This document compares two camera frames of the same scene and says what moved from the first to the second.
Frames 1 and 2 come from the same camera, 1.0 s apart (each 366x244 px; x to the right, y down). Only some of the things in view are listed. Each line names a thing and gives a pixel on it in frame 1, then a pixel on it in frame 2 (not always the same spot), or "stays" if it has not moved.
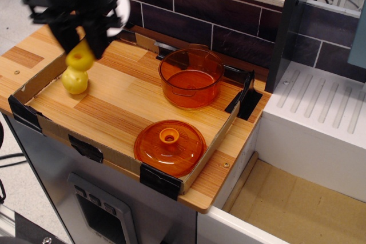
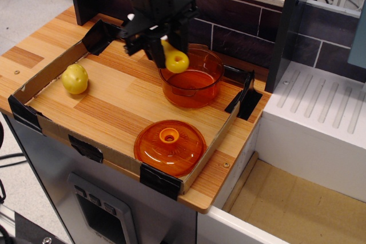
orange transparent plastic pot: [191, 78] stays
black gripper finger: [98, 38] → [179, 35]
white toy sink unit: [301, 178] stays
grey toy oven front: [100, 204] stays
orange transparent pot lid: [175, 147] stays
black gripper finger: [67, 35] → [155, 51]
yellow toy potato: [75, 82] stays
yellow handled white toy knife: [82, 57] → [176, 62]
